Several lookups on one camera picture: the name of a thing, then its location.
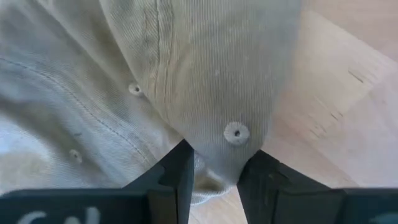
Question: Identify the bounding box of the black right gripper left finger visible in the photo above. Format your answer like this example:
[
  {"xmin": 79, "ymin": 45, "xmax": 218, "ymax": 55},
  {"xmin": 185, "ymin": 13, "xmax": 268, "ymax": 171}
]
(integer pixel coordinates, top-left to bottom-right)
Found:
[{"xmin": 0, "ymin": 138, "xmax": 195, "ymax": 224}]

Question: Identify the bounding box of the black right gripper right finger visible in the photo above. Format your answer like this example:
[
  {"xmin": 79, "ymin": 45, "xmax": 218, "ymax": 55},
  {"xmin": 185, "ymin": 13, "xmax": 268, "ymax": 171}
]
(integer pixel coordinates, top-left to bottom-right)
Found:
[{"xmin": 236, "ymin": 149, "xmax": 398, "ymax": 224}]

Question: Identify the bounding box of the beige cotton cap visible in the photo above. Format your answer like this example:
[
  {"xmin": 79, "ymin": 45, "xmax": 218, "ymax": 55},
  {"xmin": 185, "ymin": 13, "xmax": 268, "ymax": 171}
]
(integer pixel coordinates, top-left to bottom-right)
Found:
[{"xmin": 0, "ymin": 0, "xmax": 302, "ymax": 206}]

